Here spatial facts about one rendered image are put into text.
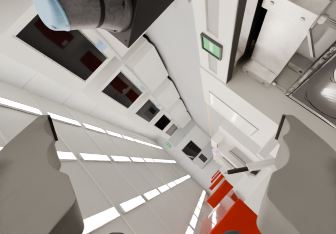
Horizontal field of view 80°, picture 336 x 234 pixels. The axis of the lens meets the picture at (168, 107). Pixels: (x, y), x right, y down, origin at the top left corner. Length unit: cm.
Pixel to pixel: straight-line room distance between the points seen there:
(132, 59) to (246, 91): 450
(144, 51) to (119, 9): 434
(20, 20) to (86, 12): 286
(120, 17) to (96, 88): 437
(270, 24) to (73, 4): 45
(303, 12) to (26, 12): 330
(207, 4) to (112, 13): 34
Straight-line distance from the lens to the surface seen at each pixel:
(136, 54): 501
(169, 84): 686
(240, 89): 59
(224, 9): 36
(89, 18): 62
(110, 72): 498
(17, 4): 362
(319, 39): 52
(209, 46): 47
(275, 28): 46
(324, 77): 46
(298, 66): 56
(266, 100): 59
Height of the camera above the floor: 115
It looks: 3 degrees down
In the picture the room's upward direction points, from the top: 137 degrees counter-clockwise
